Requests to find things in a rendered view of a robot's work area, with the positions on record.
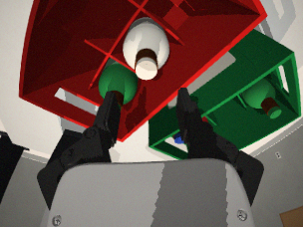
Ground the red plastic crate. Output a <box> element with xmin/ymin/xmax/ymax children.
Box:
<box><xmin>19</xmin><ymin>0</ymin><xmax>268</xmax><ymax>142</ymax></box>

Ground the white bottle with grey label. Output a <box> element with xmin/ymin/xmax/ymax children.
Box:
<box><xmin>123</xmin><ymin>17</ymin><xmax>169</xmax><ymax>80</ymax></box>

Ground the green plastic crate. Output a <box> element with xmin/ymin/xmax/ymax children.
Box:
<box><xmin>149</xmin><ymin>29</ymin><xmax>301</xmax><ymax>160</ymax></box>

